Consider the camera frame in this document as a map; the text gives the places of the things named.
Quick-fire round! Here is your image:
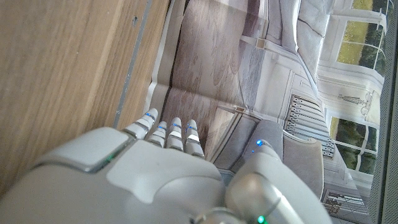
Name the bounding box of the printed living room backdrop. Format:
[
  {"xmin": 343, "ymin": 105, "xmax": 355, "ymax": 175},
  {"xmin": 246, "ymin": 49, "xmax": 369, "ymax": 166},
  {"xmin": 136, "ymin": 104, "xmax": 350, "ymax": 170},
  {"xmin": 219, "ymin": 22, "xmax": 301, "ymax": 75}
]
[{"xmin": 144, "ymin": 0, "xmax": 389, "ymax": 224}]

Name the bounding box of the grey perforated panel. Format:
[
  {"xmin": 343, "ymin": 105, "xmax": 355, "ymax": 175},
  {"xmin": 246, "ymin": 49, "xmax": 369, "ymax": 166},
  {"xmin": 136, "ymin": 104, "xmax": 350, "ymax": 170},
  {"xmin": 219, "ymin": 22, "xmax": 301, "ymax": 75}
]
[{"xmin": 368, "ymin": 0, "xmax": 398, "ymax": 224}]

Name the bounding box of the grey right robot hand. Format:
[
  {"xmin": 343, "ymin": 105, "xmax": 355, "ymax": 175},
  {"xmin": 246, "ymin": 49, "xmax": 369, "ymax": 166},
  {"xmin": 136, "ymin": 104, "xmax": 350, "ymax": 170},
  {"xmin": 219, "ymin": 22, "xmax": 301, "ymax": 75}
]
[{"xmin": 0, "ymin": 108, "xmax": 333, "ymax": 224}]

